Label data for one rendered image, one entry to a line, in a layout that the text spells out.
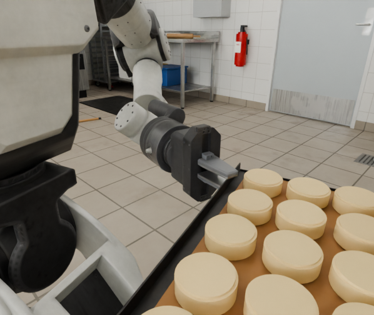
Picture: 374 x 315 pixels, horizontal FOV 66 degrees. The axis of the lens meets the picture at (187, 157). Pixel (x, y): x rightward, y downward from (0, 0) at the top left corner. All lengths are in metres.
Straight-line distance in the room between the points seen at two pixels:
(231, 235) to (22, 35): 0.27
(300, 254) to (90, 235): 0.33
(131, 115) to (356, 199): 0.39
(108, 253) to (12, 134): 0.22
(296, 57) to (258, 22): 0.66
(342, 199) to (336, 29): 3.38
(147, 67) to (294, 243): 0.54
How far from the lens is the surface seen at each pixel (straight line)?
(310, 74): 3.80
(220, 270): 0.25
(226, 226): 0.29
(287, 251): 0.27
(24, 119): 0.35
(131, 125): 0.55
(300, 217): 0.32
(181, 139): 0.44
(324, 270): 0.30
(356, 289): 0.27
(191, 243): 0.30
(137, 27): 0.67
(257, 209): 0.32
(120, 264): 0.46
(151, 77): 0.69
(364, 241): 0.32
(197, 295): 0.23
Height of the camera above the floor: 0.96
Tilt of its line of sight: 24 degrees down
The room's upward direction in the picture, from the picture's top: 1 degrees clockwise
